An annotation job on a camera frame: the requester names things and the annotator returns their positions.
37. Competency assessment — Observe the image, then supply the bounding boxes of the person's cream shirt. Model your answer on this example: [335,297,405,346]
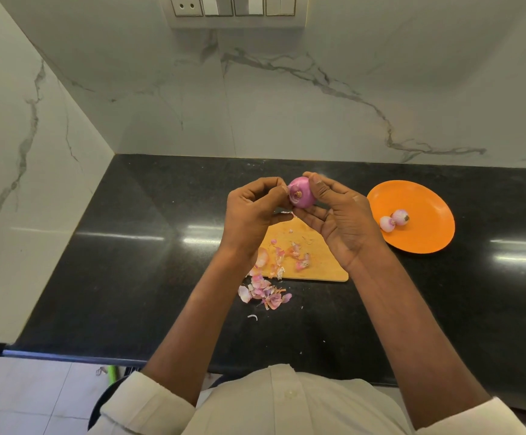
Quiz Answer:
[88,363,526,435]

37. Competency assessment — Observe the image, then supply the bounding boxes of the person's right forearm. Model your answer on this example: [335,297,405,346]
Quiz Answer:
[347,245,493,431]

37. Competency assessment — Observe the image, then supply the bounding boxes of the wooden cutting board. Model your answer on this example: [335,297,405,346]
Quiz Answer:
[248,214,349,283]

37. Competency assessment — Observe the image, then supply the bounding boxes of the person's left hand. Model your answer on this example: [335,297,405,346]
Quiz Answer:
[220,176,294,264]

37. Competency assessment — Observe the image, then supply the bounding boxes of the orange round plate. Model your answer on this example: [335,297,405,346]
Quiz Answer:
[366,180,456,255]

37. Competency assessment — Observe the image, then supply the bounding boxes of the person's left forearm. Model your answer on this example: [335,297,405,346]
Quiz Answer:
[141,246,255,407]

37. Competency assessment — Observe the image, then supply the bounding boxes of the pile of pink onion peels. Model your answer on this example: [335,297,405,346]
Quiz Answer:
[238,239,312,311]

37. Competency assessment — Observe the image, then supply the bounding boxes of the purple onion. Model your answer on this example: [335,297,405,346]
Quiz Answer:
[287,176,317,209]

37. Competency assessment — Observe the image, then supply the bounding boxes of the person's right hand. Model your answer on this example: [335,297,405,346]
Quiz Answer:
[292,171,389,273]

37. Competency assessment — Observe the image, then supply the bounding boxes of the white wall switch panel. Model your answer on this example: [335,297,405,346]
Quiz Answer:
[159,0,310,30]

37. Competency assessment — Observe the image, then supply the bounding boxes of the black round bin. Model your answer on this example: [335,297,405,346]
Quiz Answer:
[87,375,131,432]

